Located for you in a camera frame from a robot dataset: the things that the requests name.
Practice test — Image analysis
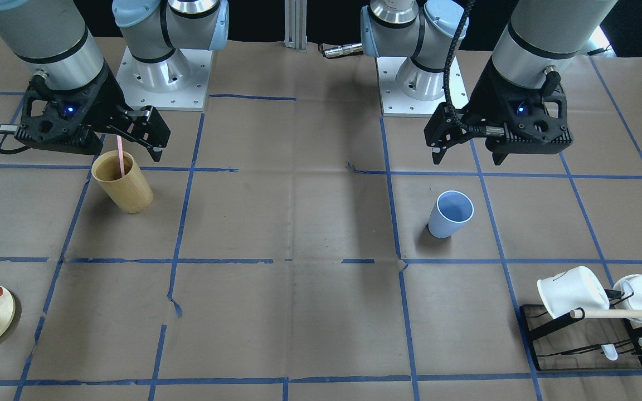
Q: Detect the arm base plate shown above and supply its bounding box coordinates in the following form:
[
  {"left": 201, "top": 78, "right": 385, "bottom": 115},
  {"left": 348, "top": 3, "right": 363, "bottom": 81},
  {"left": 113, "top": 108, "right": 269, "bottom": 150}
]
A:
[
  {"left": 376, "top": 57, "right": 444, "bottom": 118},
  {"left": 115, "top": 48, "right": 215, "bottom": 112}
]

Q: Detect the bamboo wooden cup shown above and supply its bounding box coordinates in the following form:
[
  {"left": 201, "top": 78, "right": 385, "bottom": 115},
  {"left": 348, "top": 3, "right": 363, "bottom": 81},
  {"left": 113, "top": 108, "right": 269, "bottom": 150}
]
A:
[{"left": 91, "top": 151, "right": 154, "bottom": 213}]

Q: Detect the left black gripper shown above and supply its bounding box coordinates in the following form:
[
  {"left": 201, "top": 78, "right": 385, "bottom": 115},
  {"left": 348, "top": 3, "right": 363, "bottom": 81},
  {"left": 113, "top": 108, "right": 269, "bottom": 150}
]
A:
[{"left": 424, "top": 61, "right": 572, "bottom": 165}]

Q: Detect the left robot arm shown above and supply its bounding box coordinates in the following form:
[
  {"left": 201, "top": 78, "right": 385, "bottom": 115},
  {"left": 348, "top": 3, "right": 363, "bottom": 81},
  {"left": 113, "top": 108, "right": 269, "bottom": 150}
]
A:
[{"left": 360, "top": 1, "right": 615, "bottom": 165}]

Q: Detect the white smiley mug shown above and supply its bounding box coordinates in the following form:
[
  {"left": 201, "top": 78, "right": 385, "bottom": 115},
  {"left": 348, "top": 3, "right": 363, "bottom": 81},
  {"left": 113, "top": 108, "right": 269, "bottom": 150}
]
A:
[{"left": 537, "top": 266, "right": 610, "bottom": 319}]

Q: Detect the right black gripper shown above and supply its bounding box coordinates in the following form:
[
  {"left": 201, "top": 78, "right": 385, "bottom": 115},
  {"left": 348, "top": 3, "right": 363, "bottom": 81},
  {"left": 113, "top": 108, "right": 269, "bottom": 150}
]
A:
[{"left": 14, "top": 63, "right": 171, "bottom": 162}]

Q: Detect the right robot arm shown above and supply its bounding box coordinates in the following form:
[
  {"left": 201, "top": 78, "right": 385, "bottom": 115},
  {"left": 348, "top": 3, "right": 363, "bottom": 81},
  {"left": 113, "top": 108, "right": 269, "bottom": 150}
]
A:
[{"left": 0, "top": 1, "right": 229, "bottom": 162}]

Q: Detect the wooden rack handle bar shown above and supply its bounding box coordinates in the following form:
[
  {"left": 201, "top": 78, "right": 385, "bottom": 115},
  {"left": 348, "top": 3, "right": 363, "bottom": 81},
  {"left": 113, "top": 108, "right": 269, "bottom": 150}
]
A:
[{"left": 569, "top": 308, "right": 642, "bottom": 318}]

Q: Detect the pink chopstick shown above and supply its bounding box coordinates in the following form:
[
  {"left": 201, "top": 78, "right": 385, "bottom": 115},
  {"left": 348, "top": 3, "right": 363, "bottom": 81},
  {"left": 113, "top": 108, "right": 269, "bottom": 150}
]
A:
[{"left": 115, "top": 135, "right": 125, "bottom": 178}]

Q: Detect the light blue cup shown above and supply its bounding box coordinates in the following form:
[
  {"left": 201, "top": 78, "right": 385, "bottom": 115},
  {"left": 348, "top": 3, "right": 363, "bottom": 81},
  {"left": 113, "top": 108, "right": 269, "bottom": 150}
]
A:
[{"left": 427, "top": 190, "right": 474, "bottom": 238}]

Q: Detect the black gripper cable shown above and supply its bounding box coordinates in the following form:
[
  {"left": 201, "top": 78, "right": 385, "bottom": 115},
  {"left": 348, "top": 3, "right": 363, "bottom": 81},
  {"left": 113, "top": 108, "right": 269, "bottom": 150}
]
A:
[{"left": 442, "top": 0, "right": 504, "bottom": 138}]

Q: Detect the black wire mug rack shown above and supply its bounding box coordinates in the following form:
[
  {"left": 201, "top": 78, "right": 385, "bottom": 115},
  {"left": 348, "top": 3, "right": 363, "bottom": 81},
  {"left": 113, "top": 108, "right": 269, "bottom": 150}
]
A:
[{"left": 520, "top": 304, "right": 642, "bottom": 371}]

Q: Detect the aluminium frame post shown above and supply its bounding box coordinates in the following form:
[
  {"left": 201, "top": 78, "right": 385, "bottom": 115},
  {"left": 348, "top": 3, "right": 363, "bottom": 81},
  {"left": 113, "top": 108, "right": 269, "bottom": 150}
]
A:
[{"left": 283, "top": 0, "right": 308, "bottom": 52}]

